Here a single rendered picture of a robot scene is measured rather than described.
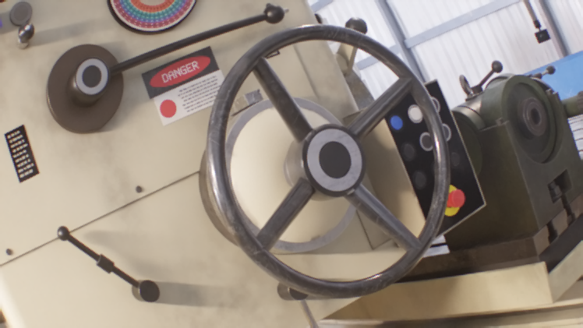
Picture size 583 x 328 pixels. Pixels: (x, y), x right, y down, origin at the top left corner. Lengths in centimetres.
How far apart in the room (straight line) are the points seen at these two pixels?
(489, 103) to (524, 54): 889
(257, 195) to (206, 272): 16
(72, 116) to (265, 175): 32
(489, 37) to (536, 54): 97
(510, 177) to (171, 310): 70
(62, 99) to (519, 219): 91
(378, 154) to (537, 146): 40
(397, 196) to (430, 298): 49
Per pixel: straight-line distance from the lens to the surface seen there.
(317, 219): 114
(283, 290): 122
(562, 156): 155
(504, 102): 147
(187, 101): 121
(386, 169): 129
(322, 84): 133
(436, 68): 1188
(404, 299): 181
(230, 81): 99
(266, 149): 112
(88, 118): 114
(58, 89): 114
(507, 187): 148
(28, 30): 111
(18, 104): 114
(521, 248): 148
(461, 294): 163
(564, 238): 156
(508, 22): 1043
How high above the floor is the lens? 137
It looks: 3 degrees down
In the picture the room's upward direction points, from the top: 23 degrees counter-clockwise
